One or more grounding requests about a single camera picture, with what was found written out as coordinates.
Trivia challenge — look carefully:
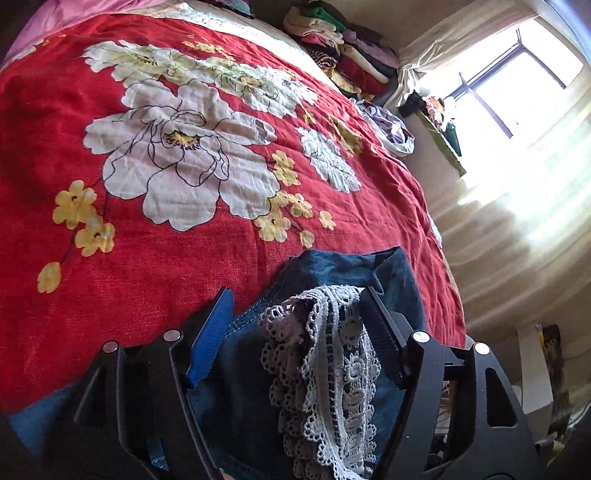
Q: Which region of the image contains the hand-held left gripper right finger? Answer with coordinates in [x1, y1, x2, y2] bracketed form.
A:
[359, 286, 536, 480]

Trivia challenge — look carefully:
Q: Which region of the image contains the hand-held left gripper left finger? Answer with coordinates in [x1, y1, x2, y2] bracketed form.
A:
[74, 286, 236, 480]

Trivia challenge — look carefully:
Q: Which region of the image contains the blue denim pants lace trim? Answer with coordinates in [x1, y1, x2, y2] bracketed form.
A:
[9, 247, 428, 480]

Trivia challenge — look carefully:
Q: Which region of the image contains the cream curtain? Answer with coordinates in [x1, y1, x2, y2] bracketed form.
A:
[396, 14, 591, 334]

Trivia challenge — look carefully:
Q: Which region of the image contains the white bag of clothes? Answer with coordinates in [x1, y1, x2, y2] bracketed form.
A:
[353, 99, 416, 158]

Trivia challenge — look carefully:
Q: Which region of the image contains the dark cloth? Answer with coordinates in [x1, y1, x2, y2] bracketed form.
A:
[399, 92, 434, 119]

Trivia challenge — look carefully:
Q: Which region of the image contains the red floral bedspread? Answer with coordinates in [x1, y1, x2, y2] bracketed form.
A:
[0, 13, 466, 416]

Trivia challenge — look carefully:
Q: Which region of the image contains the stack of folded clothes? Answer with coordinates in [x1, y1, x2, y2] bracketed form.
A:
[283, 0, 400, 100]

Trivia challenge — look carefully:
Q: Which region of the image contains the window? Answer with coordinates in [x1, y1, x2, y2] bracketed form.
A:
[455, 28, 585, 139]

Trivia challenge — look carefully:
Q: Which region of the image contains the cream bed sheet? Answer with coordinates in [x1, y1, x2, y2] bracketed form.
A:
[175, 0, 352, 89]

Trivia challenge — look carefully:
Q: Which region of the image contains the pink quilt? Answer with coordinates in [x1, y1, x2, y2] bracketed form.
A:
[4, 0, 172, 61]

